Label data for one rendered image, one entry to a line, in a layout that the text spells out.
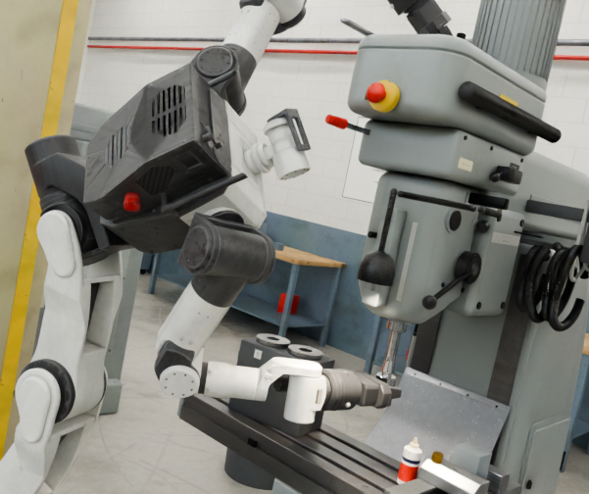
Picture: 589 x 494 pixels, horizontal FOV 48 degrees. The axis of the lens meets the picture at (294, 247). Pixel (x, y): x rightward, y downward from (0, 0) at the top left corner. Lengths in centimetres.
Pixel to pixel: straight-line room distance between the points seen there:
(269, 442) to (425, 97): 88
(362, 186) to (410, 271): 543
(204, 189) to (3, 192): 164
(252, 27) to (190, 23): 779
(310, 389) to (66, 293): 55
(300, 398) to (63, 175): 68
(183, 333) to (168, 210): 23
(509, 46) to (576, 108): 431
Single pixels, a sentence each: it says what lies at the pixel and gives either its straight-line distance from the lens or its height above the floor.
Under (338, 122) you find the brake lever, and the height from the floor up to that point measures 170.
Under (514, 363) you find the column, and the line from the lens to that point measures 182.
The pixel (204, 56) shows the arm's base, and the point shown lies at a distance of 146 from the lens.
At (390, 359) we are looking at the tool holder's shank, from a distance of 155.
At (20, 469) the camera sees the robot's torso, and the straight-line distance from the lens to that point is 167.
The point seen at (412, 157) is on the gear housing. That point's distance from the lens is 141.
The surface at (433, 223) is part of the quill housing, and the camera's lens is 142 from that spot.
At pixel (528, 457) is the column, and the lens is 194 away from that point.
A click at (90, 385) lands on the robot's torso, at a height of 104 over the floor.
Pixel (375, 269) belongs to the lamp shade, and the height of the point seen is 143.
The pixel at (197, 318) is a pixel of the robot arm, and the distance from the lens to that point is 126.
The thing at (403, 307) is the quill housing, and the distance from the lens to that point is 144.
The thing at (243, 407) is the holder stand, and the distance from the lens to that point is 177.
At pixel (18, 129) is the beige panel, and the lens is 277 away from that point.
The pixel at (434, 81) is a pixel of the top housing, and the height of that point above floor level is 180.
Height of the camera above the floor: 156
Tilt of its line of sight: 5 degrees down
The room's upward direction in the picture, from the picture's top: 11 degrees clockwise
